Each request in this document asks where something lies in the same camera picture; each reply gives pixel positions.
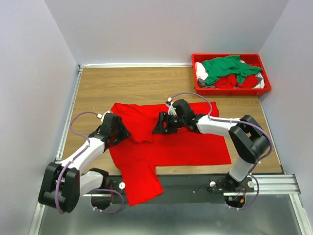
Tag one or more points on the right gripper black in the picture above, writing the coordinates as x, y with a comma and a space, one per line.
163, 117

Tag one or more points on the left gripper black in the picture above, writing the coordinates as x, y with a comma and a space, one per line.
124, 133

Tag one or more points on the red t shirt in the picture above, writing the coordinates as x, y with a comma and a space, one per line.
138, 156
230, 82

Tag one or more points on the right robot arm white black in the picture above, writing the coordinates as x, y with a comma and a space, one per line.
251, 142

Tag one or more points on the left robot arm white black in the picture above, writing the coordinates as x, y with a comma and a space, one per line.
68, 169

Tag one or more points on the grey t shirt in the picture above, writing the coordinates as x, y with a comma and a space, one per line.
202, 84

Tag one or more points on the pink t shirt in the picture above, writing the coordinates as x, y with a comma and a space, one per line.
201, 72

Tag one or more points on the red t shirt in bin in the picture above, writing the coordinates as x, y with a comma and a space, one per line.
230, 82

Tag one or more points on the green t shirt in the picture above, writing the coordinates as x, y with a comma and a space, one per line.
229, 65

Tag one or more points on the red plastic bin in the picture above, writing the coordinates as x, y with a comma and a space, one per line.
250, 58

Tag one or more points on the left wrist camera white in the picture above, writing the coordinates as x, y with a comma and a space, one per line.
101, 116

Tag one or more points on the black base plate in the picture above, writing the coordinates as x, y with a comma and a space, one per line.
190, 188

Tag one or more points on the aluminium frame rail front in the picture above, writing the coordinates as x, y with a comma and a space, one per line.
269, 184

